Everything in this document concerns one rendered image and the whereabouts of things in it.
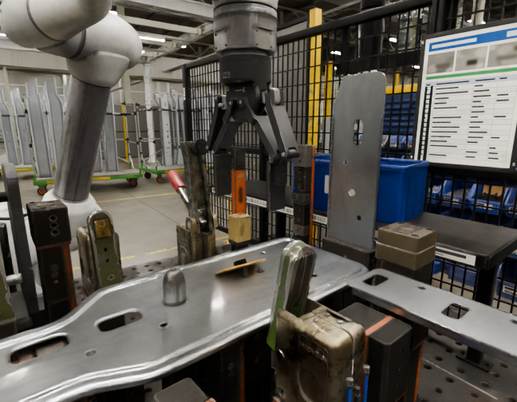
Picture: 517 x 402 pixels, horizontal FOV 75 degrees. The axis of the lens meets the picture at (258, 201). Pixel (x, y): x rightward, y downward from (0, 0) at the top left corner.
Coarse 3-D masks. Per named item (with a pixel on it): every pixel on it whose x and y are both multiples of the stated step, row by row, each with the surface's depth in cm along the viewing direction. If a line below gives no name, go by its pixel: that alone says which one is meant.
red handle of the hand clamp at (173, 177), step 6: (168, 174) 71; (174, 174) 71; (174, 180) 70; (180, 180) 70; (174, 186) 70; (180, 186) 69; (180, 192) 69; (186, 192) 69; (186, 198) 68; (186, 204) 67; (198, 210) 66; (204, 222) 64
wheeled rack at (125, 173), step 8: (24, 96) 570; (24, 104) 573; (24, 112) 647; (48, 112) 618; (64, 112) 631; (120, 112) 684; (136, 128) 676; (136, 136) 679; (128, 144) 760; (32, 152) 591; (128, 152) 764; (32, 160) 593; (96, 176) 657; (104, 176) 659; (112, 176) 667; (120, 176) 675; (128, 176) 683; (136, 176) 691; (40, 184) 604; (136, 184) 702; (40, 192) 615
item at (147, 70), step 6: (150, 60) 1064; (144, 66) 1110; (150, 66) 1081; (144, 72) 1114; (150, 72) 1097; (144, 78) 1122; (144, 84) 1129; (150, 84) 1130; (150, 90) 1133; (150, 96) 1137; (150, 102) 1140; (150, 114) 1147; (150, 120) 1151; (150, 126) 1154; (150, 132) 1158; (150, 144) 1165; (150, 150) 1170; (150, 162) 1166
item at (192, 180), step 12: (192, 144) 64; (204, 144) 61; (192, 156) 64; (204, 156) 64; (192, 168) 63; (204, 168) 64; (192, 180) 63; (204, 180) 64; (192, 192) 63; (204, 192) 65; (192, 204) 63; (204, 204) 65; (192, 216) 64; (204, 216) 66; (204, 228) 67
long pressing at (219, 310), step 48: (288, 240) 73; (144, 288) 52; (192, 288) 52; (240, 288) 52; (336, 288) 53; (48, 336) 40; (96, 336) 40; (144, 336) 40; (192, 336) 40; (240, 336) 41; (0, 384) 32; (48, 384) 32; (96, 384) 33
